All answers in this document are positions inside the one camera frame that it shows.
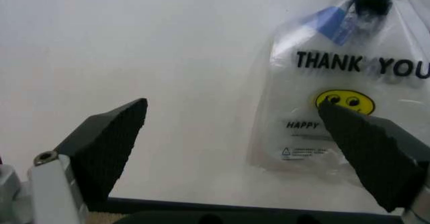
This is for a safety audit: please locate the blue paper tag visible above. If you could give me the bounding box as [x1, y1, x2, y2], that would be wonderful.
[301, 6, 357, 45]

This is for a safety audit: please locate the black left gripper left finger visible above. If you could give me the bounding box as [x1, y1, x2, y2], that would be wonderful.
[0, 98, 149, 224]

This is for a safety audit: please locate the clear thank you plastic bag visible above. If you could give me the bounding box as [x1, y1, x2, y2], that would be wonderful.
[246, 0, 430, 181]

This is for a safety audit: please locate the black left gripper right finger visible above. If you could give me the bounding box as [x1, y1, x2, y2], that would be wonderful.
[317, 100, 430, 224]

